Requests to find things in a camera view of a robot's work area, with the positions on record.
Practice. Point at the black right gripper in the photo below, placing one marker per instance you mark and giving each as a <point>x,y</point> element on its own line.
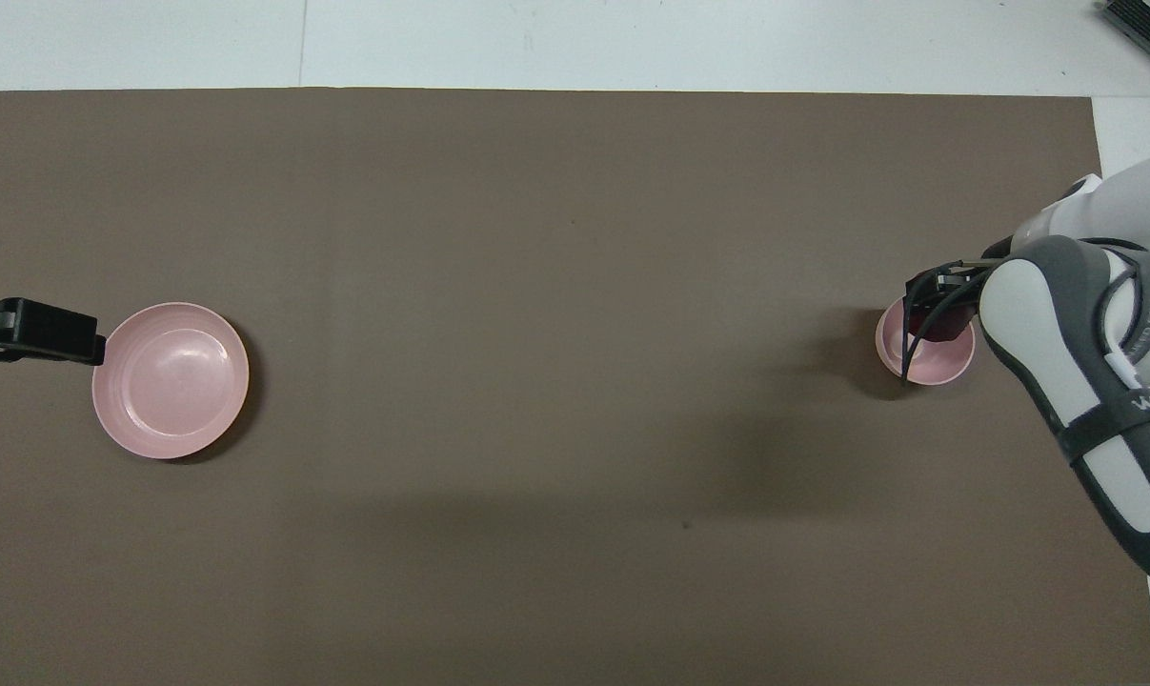
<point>982,265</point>

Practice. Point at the pink plate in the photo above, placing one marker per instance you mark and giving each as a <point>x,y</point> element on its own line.
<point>170,381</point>

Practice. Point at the brown table mat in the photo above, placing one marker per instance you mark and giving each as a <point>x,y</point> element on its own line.
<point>574,286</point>

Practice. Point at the pink bowl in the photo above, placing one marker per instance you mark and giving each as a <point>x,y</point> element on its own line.
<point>937,367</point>

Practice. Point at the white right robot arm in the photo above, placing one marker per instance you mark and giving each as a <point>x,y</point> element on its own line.
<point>1089,381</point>

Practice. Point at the dark red apple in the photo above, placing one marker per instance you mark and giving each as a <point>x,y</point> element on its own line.
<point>951,324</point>

